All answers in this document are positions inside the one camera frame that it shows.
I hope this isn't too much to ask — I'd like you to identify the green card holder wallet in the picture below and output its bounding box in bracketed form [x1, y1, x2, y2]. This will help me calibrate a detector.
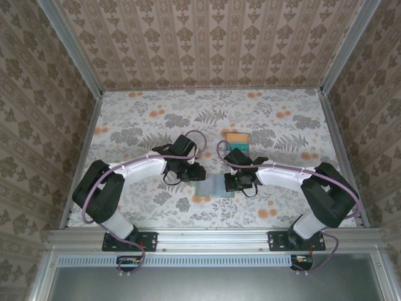
[194, 174, 236, 199]

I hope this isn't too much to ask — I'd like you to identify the stack of coloured sponges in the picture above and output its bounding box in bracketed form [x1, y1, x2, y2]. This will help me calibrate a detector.
[224, 133, 251, 157]

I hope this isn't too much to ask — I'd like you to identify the right black connector board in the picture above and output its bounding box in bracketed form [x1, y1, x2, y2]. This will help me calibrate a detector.
[290, 254, 314, 271]

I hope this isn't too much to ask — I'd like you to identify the black connector board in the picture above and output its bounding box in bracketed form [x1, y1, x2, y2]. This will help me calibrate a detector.
[116, 255, 142, 272]
[290, 254, 314, 271]

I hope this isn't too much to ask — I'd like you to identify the grey metal sheet panel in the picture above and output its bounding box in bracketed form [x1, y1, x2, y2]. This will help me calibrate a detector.
[48, 266, 388, 301]

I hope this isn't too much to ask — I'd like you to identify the left black connector board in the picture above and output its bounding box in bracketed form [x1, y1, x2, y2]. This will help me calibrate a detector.
[116, 255, 142, 272]

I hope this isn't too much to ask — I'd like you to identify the right thin black cable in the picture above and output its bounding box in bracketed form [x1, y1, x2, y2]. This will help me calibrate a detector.
[239, 184, 258, 198]

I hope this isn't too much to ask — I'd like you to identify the thin black cable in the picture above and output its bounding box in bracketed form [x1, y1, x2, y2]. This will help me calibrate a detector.
[163, 171, 184, 186]
[239, 184, 258, 198]

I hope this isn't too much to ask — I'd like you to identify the left thin black cable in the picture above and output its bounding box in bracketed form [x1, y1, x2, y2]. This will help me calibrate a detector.
[163, 171, 184, 186]

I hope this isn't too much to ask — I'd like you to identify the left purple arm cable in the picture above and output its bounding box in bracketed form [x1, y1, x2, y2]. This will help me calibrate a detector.
[80, 130, 209, 277]

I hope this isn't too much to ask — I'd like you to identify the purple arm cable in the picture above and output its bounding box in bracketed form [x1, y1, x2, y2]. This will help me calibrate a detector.
[217, 139, 360, 274]
[80, 130, 209, 277]

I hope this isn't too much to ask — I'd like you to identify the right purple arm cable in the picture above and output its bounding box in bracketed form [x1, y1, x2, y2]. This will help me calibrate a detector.
[217, 139, 360, 274]

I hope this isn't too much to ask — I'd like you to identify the long aluminium table edge rail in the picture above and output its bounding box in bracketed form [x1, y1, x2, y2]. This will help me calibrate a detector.
[46, 228, 382, 251]

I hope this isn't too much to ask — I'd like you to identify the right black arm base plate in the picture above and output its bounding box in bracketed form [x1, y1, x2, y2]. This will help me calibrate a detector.
[268, 231, 326, 252]

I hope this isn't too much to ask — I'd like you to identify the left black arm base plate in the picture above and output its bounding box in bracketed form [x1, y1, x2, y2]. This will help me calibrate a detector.
[102, 231, 158, 252]

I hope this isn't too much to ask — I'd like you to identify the grey slotted cable duct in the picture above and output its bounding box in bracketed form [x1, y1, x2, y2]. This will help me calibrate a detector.
[58, 254, 297, 268]

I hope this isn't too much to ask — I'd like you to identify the thin aluminium wall-side rail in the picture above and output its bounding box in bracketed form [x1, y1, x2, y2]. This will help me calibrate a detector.
[100, 85, 323, 93]

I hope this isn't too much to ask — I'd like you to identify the left aluminium side rail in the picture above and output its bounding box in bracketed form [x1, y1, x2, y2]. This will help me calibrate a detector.
[58, 92, 104, 229]

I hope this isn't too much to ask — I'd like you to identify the aluminium side rail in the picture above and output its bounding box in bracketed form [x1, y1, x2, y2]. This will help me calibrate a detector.
[58, 92, 104, 229]
[318, 89, 371, 228]

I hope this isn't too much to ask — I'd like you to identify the right aluminium side rail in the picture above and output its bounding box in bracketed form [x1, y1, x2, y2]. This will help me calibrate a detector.
[318, 89, 371, 228]

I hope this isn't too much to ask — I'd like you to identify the left aluminium corner post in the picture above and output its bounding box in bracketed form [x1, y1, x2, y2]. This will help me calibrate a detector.
[36, 0, 104, 98]

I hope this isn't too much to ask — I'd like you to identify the aluminium corner post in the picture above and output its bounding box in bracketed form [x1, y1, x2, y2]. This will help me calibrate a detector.
[320, 0, 382, 97]
[36, 0, 104, 98]

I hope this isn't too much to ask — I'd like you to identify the right aluminium corner post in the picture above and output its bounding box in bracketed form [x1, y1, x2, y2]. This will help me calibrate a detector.
[320, 0, 382, 97]

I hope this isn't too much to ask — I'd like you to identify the right lower aluminium frame rail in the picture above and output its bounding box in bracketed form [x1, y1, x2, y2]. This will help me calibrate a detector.
[371, 250, 397, 301]

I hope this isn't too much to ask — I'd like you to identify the aluminium frame rail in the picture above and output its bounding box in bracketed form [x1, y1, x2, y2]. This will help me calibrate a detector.
[371, 250, 397, 301]
[26, 247, 57, 301]

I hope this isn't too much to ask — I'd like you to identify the left lower aluminium frame rail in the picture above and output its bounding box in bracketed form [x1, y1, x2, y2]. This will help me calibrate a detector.
[26, 247, 57, 301]

